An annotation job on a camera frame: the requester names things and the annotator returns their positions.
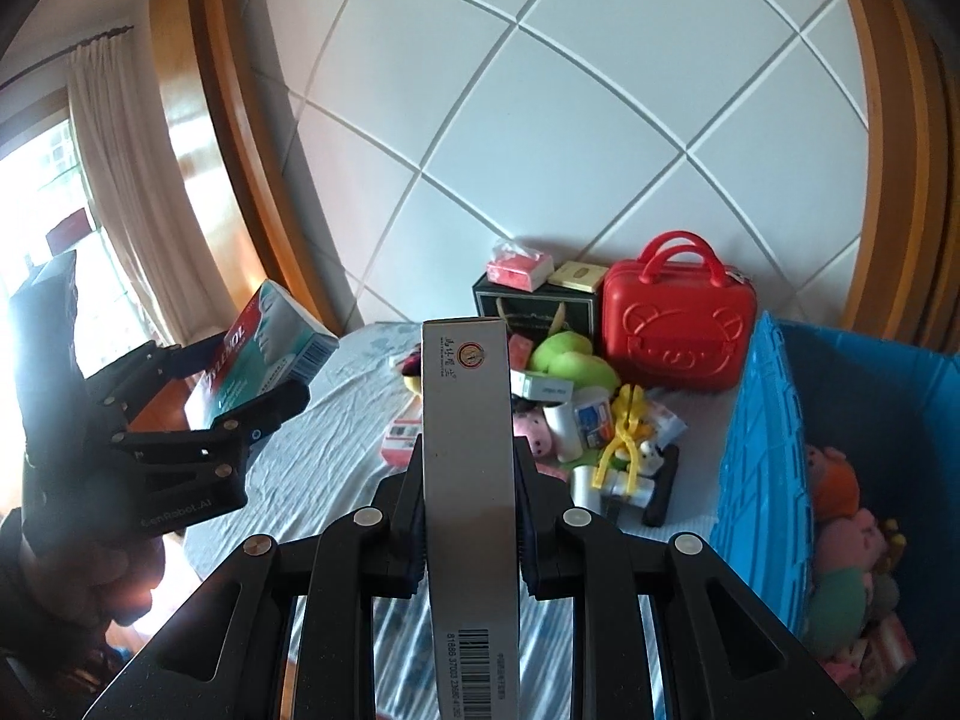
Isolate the small pink tissue pack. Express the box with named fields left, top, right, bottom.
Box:
left=485, top=239, right=555, bottom=293

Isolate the dark red knit hat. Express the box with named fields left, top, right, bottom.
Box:
left=398, top=348, right=421, bottom=379

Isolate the blue label floss pack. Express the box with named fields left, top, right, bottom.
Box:
left=571, top=387, right=615, bottom=449

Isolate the orange dress pig plush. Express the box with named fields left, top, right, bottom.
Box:
left=805, top=444, right=861, bottom=523

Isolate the black gift box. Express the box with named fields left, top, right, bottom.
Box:
left=472, top=275, right=601, bottom=346

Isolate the yellow plastic clamp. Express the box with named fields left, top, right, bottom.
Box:
left=590, top=383, right=654, bottom=494

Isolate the white lint roller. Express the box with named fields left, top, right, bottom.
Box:
left=544, top=401, right=584, bottom=463

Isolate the beige curtain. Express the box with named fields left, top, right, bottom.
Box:
left=67, top=31, right=236, bottom=344

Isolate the person left hand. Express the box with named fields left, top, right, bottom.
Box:
left=18, top=538, right=166, bottom=629

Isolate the long toothpaste box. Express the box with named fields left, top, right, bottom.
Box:
left=421, top=319, right=519, bottom=718

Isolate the green dress pig plush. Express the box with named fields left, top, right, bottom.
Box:
left=804, top=509, right=889, bottom=660

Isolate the yellow flat box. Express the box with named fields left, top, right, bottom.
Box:
left=547, top=260, right=608, bottom=294

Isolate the tylenol cold box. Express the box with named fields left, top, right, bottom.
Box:
left=184, top=280, right=340, bottom=429

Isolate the blue plastic storage crate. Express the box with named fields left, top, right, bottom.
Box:
left=709, top=316, right=958, bottom=718

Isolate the pink barcode tissue pack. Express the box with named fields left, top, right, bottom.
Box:
left=379, top=398, right=421, bottom=468

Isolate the red bear mini suitcase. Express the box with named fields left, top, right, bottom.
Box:
left=601, top=231, right=758, bottom=392

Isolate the pink flower tissue pack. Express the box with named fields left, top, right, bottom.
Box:
left=822, top=613, right=916, bottom=699

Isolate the white duck toy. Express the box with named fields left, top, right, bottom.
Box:
left=638, top=440, right=665, bottom=478

